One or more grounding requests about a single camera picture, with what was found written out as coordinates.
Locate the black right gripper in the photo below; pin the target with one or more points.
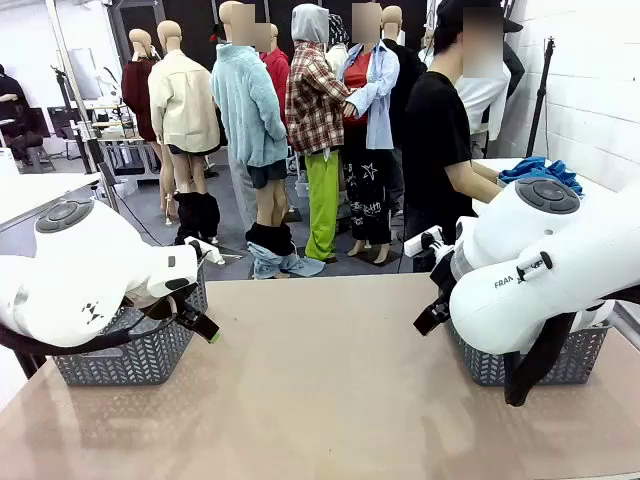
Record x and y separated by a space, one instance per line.
443 275

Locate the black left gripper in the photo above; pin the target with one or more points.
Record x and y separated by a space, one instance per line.
190 309

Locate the light blue garment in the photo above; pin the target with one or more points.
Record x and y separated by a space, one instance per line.
525 170

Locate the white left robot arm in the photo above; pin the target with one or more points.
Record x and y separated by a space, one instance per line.
75 270

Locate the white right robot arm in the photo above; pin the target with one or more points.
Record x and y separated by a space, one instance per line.
550 280

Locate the person's right forearm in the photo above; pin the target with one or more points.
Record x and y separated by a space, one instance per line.
470 182

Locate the grey plastic lattice basket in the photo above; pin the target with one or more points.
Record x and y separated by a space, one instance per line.
587 357
140 360

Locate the person in black T-shirt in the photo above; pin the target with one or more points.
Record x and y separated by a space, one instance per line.
435 150

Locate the mannequin in pale blue shirt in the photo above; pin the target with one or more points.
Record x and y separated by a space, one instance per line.
380 100

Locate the mannequin in cream jacket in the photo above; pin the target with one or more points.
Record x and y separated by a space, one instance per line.
180 100

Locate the mannequin in plaid hooded shirt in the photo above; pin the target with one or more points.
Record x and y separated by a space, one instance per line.
315 100

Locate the black tripod stand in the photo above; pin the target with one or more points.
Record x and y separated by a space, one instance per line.
541 95

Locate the mannequin in maroon top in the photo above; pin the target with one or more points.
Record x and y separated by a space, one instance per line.
137 90

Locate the mannequin in black jacket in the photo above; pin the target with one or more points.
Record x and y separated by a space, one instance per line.
400 55

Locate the small mannequin in white top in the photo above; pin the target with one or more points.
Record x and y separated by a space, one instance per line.
426 52

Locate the mannequin in black coat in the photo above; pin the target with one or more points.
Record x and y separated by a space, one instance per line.
515 65

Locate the silver metal pole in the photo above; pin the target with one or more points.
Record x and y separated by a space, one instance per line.
75 90

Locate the black light stand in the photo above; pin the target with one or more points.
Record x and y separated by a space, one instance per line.
64 95

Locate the mannequin with patterned hat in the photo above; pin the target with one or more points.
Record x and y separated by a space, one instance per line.
337 55

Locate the black baseball cap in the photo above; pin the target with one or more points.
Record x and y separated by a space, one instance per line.
450 12

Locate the background person in black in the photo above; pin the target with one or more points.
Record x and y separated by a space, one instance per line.
10 90

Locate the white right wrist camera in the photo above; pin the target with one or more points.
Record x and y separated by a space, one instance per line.
415 245

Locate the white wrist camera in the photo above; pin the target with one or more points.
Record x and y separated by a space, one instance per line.
415 245
210 252

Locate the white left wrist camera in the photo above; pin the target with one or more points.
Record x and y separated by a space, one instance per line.
210 252

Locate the dark metal frame post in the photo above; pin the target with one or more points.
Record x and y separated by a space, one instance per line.
30 362

